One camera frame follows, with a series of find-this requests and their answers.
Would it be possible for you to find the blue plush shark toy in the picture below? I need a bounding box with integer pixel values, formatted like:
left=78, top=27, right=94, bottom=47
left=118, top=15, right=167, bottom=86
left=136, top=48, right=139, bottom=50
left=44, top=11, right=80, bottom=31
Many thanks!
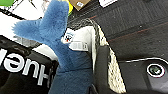
left=12, top=0, right=96, bottom=94

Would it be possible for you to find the small yellow toy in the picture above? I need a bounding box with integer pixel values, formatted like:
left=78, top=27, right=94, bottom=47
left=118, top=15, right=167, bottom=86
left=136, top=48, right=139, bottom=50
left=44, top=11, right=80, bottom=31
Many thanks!
left=66, top=0, right=75, bottom=15

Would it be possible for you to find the black bag with white print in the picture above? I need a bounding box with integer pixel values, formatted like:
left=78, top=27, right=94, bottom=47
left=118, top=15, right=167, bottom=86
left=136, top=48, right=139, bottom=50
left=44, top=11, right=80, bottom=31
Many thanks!
left=0, top=34, right=60, bottom=94

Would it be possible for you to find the green and white bowl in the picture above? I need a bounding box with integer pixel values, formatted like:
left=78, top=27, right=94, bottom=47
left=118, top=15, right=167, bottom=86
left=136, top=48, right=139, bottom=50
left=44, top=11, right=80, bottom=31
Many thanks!
left=0, top=0, right=16, bottom=7

